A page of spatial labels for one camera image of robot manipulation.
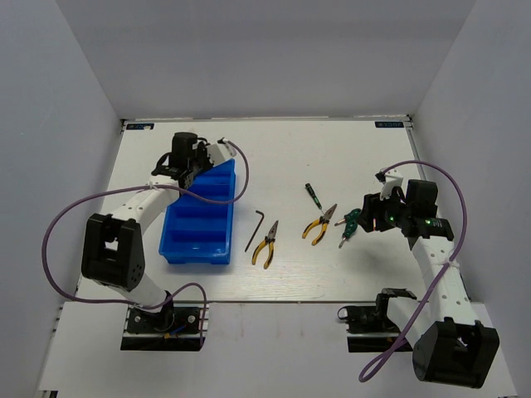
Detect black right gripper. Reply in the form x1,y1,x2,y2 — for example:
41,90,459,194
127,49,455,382
355,187,412,233

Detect yellow needle-nose pliers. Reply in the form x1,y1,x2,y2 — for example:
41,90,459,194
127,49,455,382
302,204,338,246

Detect slim green precision screwdriver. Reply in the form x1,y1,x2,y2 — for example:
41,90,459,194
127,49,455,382
304,183,322,210

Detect short rusty hex key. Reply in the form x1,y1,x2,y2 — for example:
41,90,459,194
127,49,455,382
244,210,265,252

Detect yellow combination pliers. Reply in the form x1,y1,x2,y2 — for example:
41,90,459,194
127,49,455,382
251,221,279,269

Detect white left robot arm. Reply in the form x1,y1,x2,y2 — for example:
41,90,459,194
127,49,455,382
81,132,217,331

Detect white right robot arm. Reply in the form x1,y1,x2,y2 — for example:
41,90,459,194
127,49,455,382
358,173,499,389

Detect green stubby phillips screwdriver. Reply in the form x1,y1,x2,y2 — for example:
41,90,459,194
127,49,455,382
334,208,361,226

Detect green stubby flathead screwdriver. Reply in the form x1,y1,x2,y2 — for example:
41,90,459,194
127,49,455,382
339,221,358,249

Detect blue label sticker left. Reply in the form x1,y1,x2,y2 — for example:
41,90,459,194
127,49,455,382
125,123,154,130

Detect blue label sticker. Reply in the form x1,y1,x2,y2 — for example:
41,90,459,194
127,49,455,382
374,121,404,129
125,123,154,130

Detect blue plastic divided bin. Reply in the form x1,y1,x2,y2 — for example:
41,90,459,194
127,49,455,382
159,160,236,265

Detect blue label sticker right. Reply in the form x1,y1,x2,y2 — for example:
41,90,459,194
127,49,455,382
374,121,404,129

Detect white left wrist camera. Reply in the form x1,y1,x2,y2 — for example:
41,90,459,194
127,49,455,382
206,138,237,167

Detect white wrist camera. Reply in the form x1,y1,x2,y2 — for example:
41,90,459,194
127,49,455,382
206,138,237,167
375,168,403,201

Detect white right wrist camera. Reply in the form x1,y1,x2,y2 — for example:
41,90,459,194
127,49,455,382
375,168,403,201

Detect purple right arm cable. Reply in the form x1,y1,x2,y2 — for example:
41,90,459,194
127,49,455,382
358,160,467,382

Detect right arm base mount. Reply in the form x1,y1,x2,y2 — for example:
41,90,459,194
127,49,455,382
337,288,417,353

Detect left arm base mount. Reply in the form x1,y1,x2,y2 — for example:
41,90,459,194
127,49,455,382
120,303,208,352

